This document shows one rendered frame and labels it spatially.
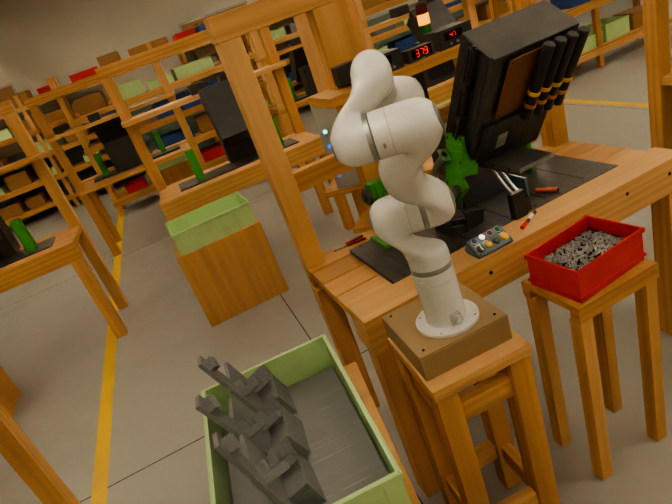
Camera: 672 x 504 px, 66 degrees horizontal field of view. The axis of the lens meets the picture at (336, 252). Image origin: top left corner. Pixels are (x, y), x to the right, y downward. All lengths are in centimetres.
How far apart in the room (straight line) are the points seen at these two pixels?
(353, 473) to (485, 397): 48
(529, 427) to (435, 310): 50
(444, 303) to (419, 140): 59
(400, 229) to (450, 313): 30
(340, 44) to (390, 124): 118
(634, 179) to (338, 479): 161
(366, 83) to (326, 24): 109
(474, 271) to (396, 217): 61
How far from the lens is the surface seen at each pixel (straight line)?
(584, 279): 176
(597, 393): 203
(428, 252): 142
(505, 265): 198
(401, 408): 200
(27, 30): 1185
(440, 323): 153
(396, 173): 116
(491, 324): 154
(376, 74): 111
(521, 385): 165
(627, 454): 242
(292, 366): 167
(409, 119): 104
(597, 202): 221
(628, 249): 190
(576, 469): 237
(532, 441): 182
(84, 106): 872
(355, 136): 104
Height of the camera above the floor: 185
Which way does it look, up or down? 25 degrees down
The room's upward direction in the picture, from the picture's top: 20 degrees counter-clockwise
